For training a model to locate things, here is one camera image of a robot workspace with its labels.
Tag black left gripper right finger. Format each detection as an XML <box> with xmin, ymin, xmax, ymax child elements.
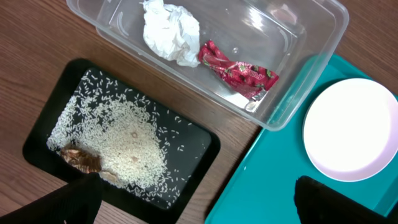
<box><xmin>294</xmin><ymin>175</ymin><xmax>389</xmax><ymax>224</ymax></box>

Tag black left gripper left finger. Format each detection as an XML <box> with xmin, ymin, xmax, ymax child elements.
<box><xmin>1</xmin><ymin>172</ymin><xmax>103</xmax><ymax>224</ymax></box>

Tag brown food piece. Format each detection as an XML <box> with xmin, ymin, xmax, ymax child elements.
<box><xmin>60</xmin><ymin>148</ymin><xmax>102</xmax><ymax>174</ymax></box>

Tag pink plate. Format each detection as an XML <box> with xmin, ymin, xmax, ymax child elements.
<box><xmin>303</xmin><ymin>78</ymin><xmax>397</xmax><ymax>182</ymax></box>

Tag rice pile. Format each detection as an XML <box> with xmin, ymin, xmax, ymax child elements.
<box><xmin>46</xmin><ymin>70</ymin><xmax>193</xmax><ymax>210</ymax></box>

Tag red snack wrapper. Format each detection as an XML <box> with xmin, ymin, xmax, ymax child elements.
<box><xmin>198</xmin><ymin>40</ymin><xmax>279</xmax><ymax>101</ymax></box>

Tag white tissue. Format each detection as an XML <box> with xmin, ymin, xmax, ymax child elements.
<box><xmin>142</xmin><ymin>0</ymin><xmax>200</xmax><ymax>68</ymax></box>

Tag teal plastic tray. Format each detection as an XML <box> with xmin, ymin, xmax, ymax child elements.
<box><xmin>205</xmin><ymin>55</ymin><xmax>397</xmax><ymax>224</ymax></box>

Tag black tray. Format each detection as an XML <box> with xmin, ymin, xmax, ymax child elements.
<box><xmin>22</xmin><ymin>58</ymin><xmax>220</xmax><ymax>223</ymax></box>

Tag clear plastic bin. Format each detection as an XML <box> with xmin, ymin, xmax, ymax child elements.
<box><xmin>67</xmin><ymin>0</ymin><xmax>349</xmax><ymax>131</ymax></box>

